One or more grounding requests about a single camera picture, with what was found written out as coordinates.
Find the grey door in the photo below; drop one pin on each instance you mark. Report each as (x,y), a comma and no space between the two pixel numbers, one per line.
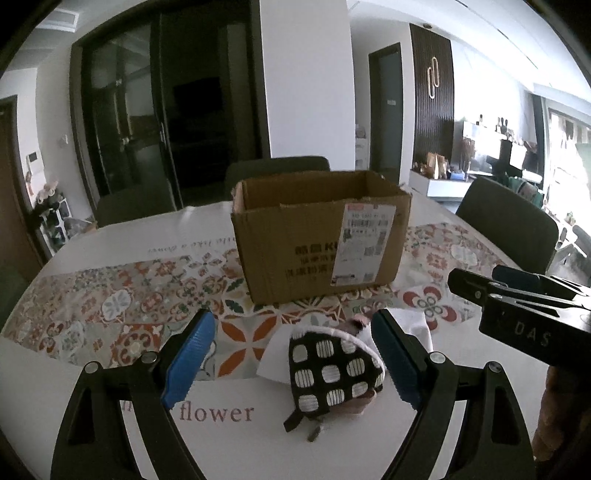
(385,129)

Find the dark glass sliding door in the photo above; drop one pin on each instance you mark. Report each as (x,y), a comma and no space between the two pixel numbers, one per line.
(194,115)

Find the white cloth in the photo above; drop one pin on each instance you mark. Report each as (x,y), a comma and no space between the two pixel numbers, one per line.
(418,334)

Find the person's right forearm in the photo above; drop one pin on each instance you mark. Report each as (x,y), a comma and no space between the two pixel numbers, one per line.
(561,406)

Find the brown paper bag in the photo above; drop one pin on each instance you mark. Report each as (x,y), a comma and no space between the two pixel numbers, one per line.
(436,165)

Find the white low cabinet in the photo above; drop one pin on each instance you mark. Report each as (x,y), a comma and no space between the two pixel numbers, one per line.
(438,187)

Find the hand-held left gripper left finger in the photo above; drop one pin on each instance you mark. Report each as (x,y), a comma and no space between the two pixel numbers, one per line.
(191,360)

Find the patterned tablecloth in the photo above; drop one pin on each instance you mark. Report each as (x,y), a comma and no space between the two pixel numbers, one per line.
(115,240)

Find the brown wooden door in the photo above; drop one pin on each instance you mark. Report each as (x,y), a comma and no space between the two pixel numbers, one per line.
(9,184)

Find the dark slatted wall panel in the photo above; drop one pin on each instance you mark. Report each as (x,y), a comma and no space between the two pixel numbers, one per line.
(425,115)

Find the black white patterned pouch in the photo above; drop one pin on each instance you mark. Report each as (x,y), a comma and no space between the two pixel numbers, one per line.
(323,369)

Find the cardboard box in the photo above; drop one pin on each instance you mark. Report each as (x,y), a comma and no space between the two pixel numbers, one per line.
(286,249)

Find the white display shelf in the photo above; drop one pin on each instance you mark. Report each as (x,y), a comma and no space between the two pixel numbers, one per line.
(485,138)

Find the white rack with plush toys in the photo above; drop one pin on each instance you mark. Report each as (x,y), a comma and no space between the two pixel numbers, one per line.
(53,221)

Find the dark dining chair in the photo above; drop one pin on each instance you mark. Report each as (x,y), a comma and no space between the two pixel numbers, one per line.
(503,221)
(277,168)
(134,205)

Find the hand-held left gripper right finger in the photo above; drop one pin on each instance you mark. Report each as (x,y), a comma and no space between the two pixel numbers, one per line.
(392,355)

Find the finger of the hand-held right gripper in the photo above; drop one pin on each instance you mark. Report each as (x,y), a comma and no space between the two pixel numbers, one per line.
(515,275)
(466,284)

